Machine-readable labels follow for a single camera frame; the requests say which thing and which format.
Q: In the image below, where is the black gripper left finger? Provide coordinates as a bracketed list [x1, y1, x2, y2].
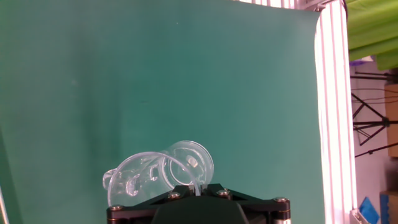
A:
[107, 184, 200, 224]

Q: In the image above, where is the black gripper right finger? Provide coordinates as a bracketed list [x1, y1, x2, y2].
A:
[201, 183, 292, 224]

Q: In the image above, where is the clear glass cup with handle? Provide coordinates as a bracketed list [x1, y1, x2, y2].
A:
[102, 139, 215, 208]

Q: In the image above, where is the blue cloth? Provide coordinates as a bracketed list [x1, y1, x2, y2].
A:
[359, 196, 381, 224]

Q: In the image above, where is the green table mat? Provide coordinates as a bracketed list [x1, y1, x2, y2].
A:
[0, 0, 326, 224]

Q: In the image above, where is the large cardboard box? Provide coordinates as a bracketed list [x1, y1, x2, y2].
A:
[384, 83, 398, 158]

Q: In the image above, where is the green cloth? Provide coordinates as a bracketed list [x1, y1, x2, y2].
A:
[345, 0, 398, 72]

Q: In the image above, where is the aluminium frame post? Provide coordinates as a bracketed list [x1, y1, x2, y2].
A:
[349, 208, 371, 224]

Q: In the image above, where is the black camera tripod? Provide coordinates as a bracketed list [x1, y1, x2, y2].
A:
[350, 71, 398, 158]

